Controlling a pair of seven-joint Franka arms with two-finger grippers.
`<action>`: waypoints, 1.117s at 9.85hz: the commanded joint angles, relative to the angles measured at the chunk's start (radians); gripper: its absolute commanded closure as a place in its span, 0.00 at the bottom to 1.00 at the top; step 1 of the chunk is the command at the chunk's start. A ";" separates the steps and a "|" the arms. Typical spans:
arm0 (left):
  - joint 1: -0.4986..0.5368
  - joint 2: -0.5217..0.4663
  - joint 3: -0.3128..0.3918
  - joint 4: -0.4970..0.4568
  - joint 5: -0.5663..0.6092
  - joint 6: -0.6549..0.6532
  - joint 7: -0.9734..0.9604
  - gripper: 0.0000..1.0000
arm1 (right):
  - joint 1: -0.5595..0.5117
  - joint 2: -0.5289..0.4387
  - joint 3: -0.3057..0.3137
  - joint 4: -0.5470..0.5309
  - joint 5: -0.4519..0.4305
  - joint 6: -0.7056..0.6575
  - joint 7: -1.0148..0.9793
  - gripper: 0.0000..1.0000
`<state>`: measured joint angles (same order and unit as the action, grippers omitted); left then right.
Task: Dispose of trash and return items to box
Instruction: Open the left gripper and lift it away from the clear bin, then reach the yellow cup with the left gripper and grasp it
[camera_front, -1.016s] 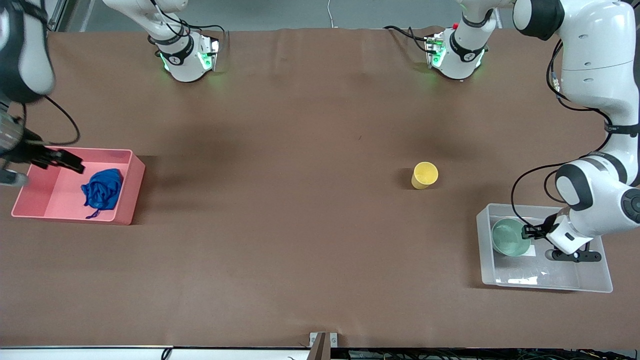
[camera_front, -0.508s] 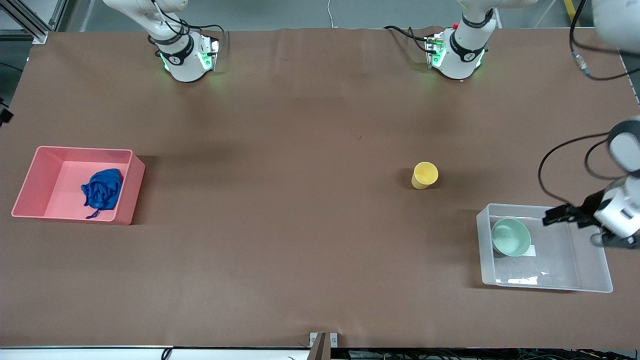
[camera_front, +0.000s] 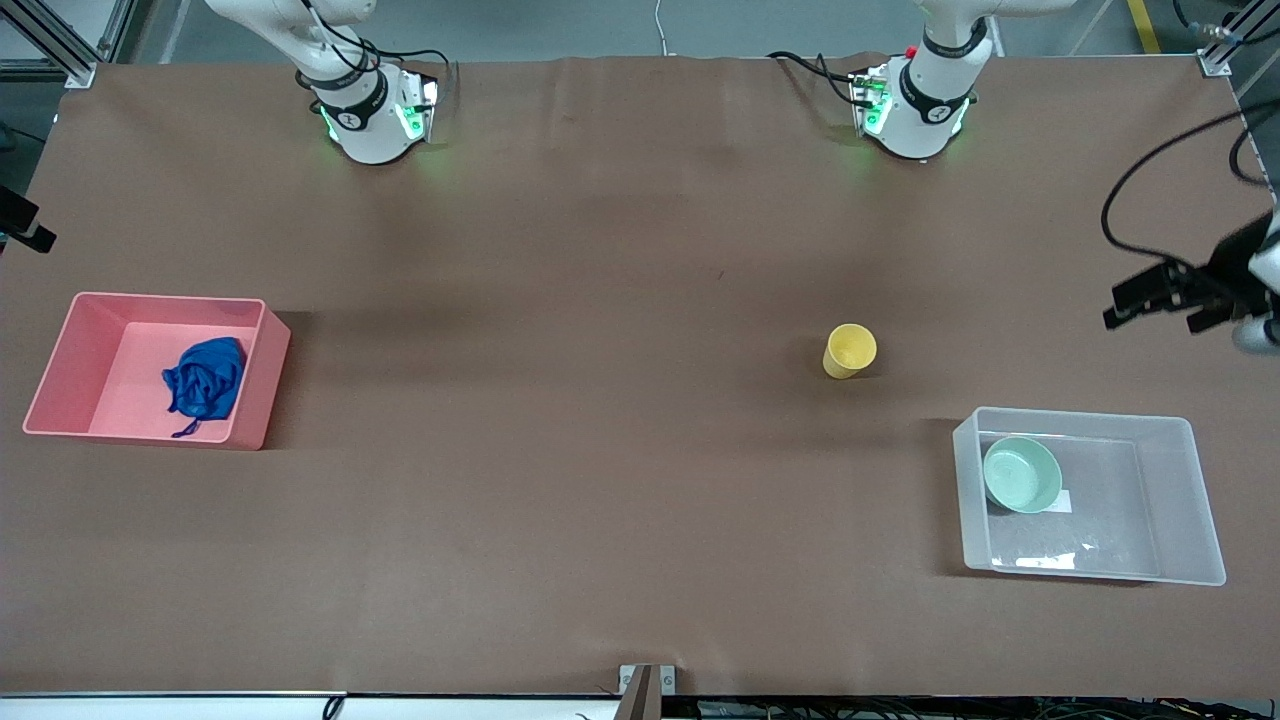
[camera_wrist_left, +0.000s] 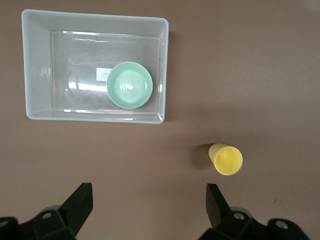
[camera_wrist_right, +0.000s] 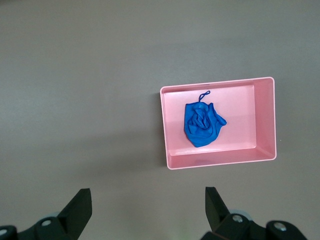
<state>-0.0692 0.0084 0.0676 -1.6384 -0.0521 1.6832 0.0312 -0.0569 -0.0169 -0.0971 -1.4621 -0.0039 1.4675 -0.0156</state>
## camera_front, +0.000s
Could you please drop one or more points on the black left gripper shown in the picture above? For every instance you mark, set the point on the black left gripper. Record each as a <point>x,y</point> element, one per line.
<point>1229,268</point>

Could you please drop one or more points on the blue cloth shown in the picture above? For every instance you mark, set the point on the blue cloth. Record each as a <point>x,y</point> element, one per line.
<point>205,380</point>

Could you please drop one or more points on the yellow plastic cup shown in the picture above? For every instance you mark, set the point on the yellow plastic cup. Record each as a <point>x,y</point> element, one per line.
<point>850,350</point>

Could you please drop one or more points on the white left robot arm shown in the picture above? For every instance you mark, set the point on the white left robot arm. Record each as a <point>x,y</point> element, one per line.
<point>925,120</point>

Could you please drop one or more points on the aluminium frame profile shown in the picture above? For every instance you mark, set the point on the aluminium frame profile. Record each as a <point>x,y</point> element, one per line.
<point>1225,55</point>
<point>55,40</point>

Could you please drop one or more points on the light green bowl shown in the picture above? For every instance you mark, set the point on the light green bowl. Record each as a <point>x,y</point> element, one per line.
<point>1020,475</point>

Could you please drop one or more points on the clear plastic box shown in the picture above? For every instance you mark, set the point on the clear plastic box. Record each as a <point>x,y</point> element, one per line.
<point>1180,500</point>

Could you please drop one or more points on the pink plastic box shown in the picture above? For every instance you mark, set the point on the pink plastic box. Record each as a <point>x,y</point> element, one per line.
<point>110,370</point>

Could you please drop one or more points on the brown table cover sheet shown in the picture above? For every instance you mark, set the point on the brown table cover sheet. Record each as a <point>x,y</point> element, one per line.
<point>640,450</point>

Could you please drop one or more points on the metal table edge bracket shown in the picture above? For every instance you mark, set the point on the metal table edge bracket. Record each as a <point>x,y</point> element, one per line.
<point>646,685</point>

